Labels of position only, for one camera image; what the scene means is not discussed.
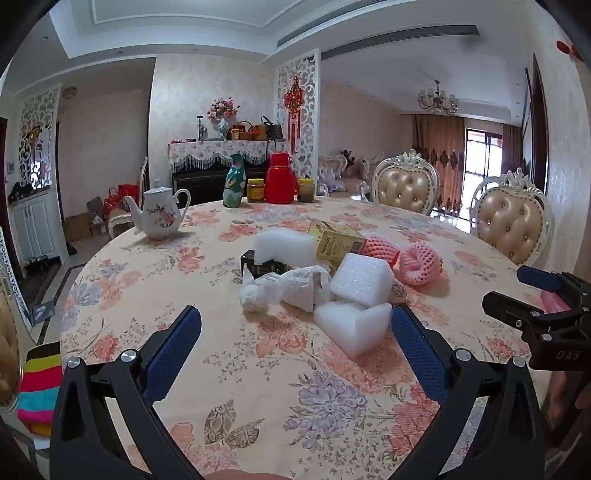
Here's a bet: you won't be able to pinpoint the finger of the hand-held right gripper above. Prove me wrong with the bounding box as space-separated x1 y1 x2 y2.
481 291 561 334
516 265 591 305

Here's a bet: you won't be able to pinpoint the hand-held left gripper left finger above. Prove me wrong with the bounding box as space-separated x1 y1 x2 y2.
50 305 206 480

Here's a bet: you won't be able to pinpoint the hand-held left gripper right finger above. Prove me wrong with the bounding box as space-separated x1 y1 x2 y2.
390 304 546 480

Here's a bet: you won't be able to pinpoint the white foam block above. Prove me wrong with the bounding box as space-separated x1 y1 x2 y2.
329 252 396 308
255 229 316 268
314 301 393 360

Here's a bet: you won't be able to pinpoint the pink foam net ring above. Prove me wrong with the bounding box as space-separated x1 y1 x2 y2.
398 243 444 285

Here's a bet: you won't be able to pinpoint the yellow cardboard box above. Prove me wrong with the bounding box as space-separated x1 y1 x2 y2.
308 219 368 271

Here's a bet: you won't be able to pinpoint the person's right hand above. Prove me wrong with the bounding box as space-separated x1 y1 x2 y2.
543 369 581 432

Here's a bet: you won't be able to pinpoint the tufted beige dining chair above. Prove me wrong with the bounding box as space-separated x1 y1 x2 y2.
372 150 440 217
470 168 555 267

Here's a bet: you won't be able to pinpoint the floral tablecloth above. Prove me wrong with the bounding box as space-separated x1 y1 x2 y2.
59 196 559 480

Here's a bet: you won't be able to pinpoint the pink foam net sleeve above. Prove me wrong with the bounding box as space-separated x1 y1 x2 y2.
360 234 402 268

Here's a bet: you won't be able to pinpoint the black cardboard box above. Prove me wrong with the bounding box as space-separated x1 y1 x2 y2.
240 250 296 280

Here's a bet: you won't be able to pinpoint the glass balcony door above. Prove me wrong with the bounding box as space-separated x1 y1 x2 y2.
464 129 503 215

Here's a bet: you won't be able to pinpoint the brown patterned curtain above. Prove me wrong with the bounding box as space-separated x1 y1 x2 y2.
501 124 522 176
412 114 465 213

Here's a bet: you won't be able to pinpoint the white floral teapot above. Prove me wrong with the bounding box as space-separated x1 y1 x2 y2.
124 180 191 239

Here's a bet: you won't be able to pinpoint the colourful striped cloth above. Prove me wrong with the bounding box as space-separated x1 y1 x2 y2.
17 342 63 437

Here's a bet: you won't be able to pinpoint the dark wooden door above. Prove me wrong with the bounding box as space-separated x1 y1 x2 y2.
524 53 550 195

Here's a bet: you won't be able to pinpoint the brown cardboard box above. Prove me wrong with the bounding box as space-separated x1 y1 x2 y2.
62 215 93 241

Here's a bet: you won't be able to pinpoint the red bags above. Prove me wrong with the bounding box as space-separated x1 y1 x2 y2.
104 184 139 215

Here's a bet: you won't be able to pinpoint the black upright piano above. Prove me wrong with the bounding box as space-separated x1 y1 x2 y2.
173 161 278 206

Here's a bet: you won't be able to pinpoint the green painted vase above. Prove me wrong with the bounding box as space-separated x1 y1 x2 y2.
222 153 245 208

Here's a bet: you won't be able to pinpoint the white cabinet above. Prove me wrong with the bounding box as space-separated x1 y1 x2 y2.
9 189 70 268

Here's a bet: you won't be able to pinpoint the ornate white sofa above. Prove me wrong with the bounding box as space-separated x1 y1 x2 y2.
318 152 384 195

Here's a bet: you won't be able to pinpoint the red thermos jug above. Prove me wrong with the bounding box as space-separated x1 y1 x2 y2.
264 152 300 205

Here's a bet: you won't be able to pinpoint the floral lace piano cover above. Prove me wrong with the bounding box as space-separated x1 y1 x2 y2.
167 140 288 172

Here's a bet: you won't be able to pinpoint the ceiling chandelier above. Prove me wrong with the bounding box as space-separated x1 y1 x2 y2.
418 80 459 116

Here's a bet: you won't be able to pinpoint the vase with pink flowers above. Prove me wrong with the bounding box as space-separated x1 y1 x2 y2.
207 98 241 139

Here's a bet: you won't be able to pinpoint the white lattice screen panel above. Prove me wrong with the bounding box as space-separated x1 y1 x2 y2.
18 84 62 190
276 48 320 178

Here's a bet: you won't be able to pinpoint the red knot hanging ornament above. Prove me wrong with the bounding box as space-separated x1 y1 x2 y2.
283 76 305 158

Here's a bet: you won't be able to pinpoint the ceiling air vent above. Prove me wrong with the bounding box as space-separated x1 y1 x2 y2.
277 25 477 48

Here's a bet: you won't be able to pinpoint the red wall decoration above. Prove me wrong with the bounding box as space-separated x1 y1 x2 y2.
556 41 585 61

